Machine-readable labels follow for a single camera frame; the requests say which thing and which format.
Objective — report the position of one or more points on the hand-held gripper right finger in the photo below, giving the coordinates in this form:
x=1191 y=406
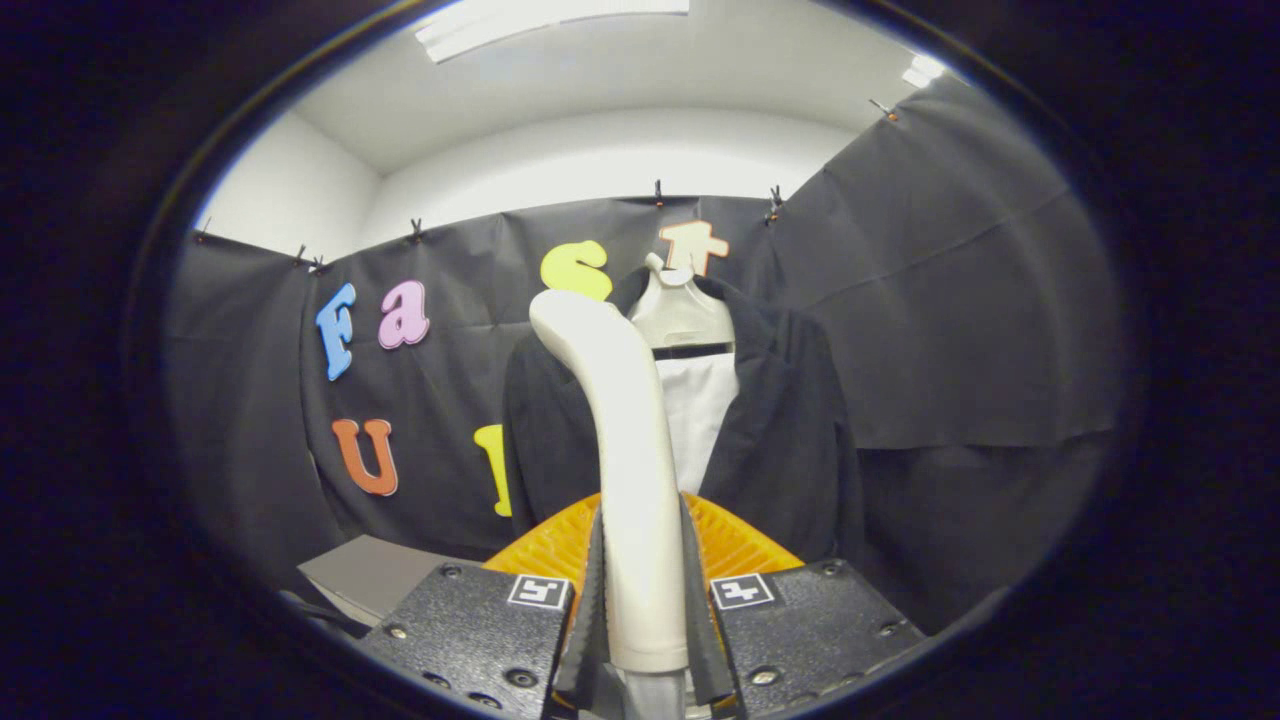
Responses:
x=697 y=620

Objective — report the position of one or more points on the black suit jacket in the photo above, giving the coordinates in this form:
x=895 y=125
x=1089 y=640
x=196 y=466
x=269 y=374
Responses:
x=790 y=440

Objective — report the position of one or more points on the grey drawer cabinet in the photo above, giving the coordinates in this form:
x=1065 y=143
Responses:
x=370 y=575

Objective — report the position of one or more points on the white fabric dress form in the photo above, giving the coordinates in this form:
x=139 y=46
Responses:
x=695 y=400

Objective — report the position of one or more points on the small ceiling light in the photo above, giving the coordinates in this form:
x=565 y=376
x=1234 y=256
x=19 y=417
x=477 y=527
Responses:
x=922 y=70

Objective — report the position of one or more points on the row of cloth clips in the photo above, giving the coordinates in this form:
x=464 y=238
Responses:
x=658 y=193

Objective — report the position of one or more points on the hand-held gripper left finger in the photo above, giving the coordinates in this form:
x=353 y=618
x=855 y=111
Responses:
x=597 y=620

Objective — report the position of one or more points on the black backdrop cloth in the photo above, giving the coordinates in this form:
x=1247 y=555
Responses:
x=950 y=300

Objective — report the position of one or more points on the white plastic hanger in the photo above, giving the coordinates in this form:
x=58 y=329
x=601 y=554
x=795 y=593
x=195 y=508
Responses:
x=680 y=315

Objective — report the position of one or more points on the long ceiling light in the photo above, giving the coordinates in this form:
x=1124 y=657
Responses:
x=550 y=25

